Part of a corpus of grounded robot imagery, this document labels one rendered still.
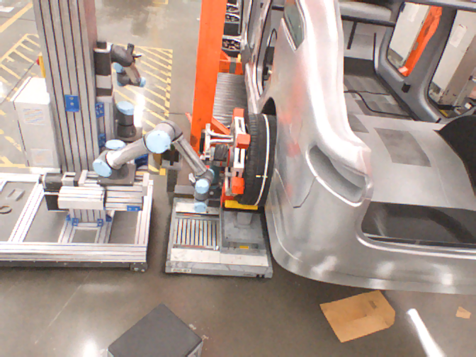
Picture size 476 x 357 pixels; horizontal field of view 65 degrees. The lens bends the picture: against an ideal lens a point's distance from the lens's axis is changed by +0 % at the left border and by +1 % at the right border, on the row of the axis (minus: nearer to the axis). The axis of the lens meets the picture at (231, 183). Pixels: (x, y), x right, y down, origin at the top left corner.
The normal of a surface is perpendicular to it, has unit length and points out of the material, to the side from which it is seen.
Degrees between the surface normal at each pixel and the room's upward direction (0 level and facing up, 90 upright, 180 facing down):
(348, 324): 2
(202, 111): 90
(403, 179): 22
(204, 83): 90
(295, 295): 0
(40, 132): 90
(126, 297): 0
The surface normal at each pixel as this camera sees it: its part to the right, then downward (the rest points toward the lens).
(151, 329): 0.15, -0.77
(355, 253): -0.21, 0.67
